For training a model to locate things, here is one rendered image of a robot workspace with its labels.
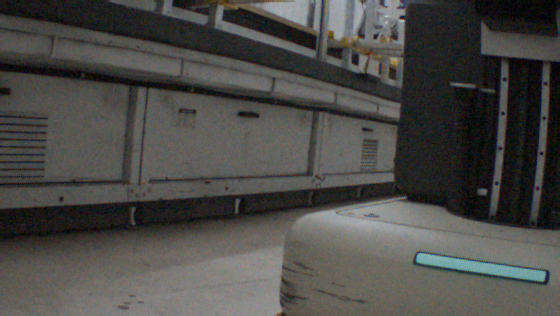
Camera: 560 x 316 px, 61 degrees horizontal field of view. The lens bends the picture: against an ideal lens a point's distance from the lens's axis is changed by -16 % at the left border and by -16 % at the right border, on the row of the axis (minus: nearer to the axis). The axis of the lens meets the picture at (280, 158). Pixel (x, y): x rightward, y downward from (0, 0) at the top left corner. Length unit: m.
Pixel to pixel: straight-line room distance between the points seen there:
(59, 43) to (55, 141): 0.39
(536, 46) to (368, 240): 0.43
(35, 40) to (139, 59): 0.39
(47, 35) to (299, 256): 0.90
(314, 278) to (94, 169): 1.17
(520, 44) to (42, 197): 1.34
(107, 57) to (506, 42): 1.05
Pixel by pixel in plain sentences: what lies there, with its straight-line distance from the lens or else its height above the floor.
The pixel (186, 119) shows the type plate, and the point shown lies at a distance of 2.12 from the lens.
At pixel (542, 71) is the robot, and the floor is 0.54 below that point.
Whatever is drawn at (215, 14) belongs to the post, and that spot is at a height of 0.75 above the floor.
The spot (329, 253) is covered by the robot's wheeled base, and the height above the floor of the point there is 0.24.
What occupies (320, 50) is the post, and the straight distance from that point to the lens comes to 2.45.
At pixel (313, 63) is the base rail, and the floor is 0.67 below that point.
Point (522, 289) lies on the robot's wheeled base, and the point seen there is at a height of 0.23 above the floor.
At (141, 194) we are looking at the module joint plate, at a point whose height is 0.13.
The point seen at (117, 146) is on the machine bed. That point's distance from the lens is 1.88.
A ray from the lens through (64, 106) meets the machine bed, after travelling 1.72.
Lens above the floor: 0.39
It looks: 3 degrees down
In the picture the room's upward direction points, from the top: 5 degrees clockwise
